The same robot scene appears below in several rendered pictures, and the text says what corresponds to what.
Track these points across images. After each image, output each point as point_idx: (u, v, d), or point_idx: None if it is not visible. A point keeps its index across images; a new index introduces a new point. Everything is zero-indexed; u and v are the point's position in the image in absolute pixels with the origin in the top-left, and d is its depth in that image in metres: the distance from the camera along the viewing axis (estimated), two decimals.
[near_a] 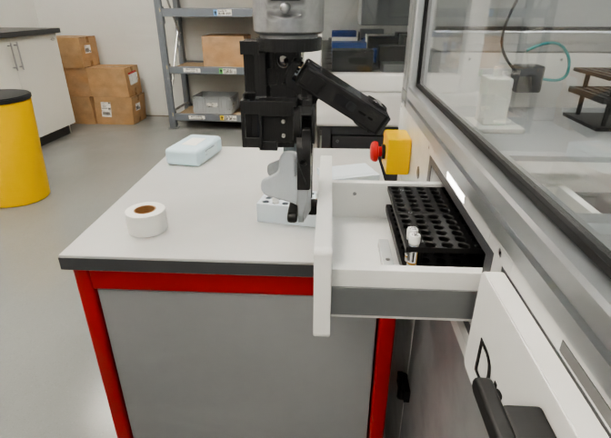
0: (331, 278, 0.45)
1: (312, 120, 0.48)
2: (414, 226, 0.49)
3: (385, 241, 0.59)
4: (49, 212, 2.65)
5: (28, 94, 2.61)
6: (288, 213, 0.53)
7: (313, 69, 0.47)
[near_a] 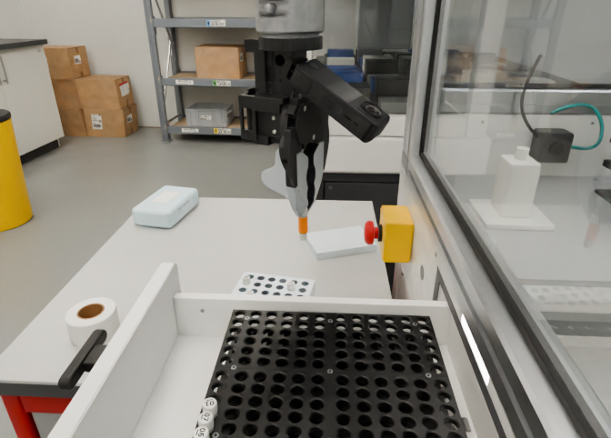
0: None
1: (296, 119, 0.48)
2: (209, 413, 0.36)
3: (215, 392, 0.46)
4: (30, 238, 2.51)
5: (7, 115, 2.47)
6: (59, 379, 0.40)
7: (302, 69, 0.47)
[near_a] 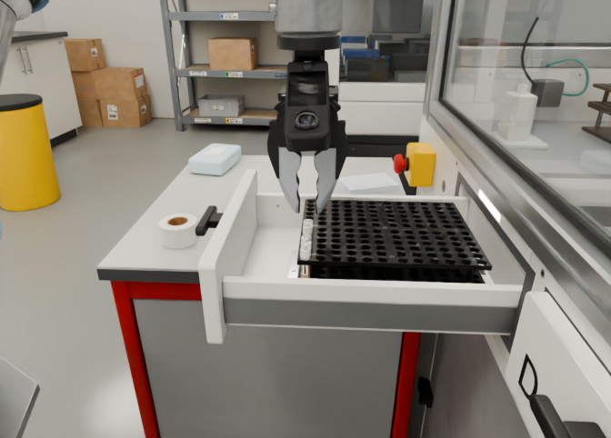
0: (221, 290, 0.48)
1: (277, 114, 0.51)
2: (307, 241, 0.53)
3: (296, 253, 0.63)
4: (61, 214, 2.68)
5: (40, 100, 2.64)
6: (196, 227, 0.56)
7: (287, 67, 0.48)
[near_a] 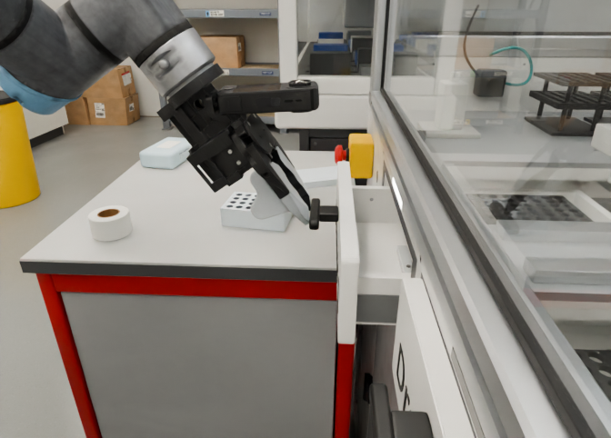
0: (356, 286, 0.45)
1: (250, 134, 0.49)
2: None
3: (404, 247, 0.60)
4: (39, 213, 2.66)
5: None
6: (310, 220, 0.53)
7: (224, 94, 0.48)
